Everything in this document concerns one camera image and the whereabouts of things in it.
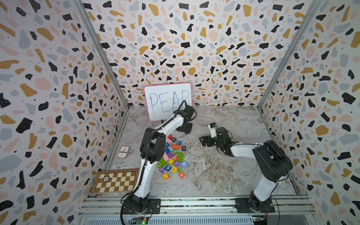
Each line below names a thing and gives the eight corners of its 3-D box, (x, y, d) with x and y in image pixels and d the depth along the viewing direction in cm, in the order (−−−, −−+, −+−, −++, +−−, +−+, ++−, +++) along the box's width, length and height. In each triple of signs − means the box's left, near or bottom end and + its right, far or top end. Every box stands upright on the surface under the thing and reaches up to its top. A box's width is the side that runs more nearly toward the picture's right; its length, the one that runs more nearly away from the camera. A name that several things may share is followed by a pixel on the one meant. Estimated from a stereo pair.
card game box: (118, 159, 93) (117, 157, 91) (122, 147, 99) (121, 145, 97) (126, 159, 93) (125, 157, 91) (130, 147, 99) (129, 145, 97)
